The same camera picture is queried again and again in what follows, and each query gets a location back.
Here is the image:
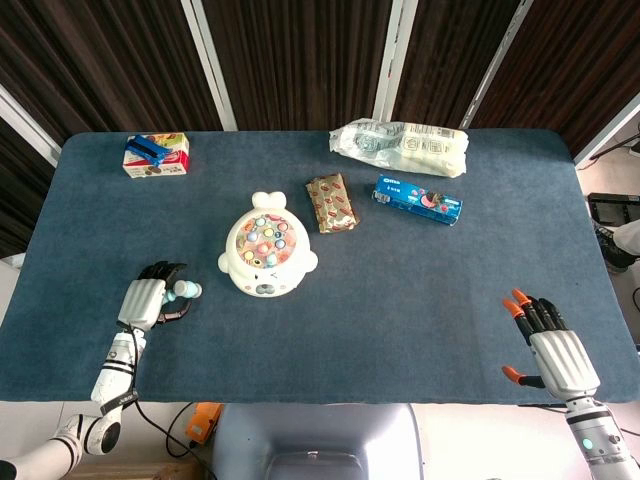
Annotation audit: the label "red white cookie box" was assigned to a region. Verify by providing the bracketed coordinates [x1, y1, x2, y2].
[122, 132, 191, 179]

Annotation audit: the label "blue cookie box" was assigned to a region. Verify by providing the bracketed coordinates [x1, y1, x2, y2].
[371, 174, 464, 227]

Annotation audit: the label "blue table cloth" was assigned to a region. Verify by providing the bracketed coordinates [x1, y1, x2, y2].
[0, 128, 640, 406]

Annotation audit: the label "white partition post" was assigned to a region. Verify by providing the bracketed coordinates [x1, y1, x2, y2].
[459, 0, 534, 130]
[0, 84, 62, 167]
[574, 94, 640, 167]
[373, 0, 419, 124]
[179, 0, 239, 132]

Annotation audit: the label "grey robot torso base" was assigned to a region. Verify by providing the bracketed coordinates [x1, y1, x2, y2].
[212, 402, 426, 480]

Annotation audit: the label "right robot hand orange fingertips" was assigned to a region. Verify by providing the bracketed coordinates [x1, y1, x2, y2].
[501, 288, 601, 401]

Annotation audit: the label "black looped floor cable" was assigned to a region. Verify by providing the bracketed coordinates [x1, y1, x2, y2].
[165, 402, 199, 459]

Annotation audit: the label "orange device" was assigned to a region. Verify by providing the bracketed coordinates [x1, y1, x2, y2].
[185, 402, 224, 445]

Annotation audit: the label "brown cardboard box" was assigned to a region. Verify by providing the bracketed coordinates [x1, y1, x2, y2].
[74, 459, 206, 480]

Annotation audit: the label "black shoe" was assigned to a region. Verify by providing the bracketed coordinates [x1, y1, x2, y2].
[592, 219, 632, 274]

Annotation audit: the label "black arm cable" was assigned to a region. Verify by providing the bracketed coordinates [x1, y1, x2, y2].
[125, 323, 217, 480]

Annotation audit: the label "gold foil snack pack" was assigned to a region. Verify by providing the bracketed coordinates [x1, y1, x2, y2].
[305, 172, 361, 235]

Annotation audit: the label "white round toy game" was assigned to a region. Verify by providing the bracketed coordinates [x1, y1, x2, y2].
[217, 191, 319, 298]

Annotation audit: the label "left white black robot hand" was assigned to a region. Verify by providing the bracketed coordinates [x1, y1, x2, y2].
[117, 260, 194, 332]

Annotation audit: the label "small blue toy mallet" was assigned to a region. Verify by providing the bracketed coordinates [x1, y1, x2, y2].
[160, 279, 204, 304]

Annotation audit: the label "black floor box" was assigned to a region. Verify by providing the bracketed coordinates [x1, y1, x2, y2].
[585, 192, 640, 226]

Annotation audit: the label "white plastic bag package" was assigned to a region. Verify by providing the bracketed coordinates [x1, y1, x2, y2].
[328, 118, 470, 179]

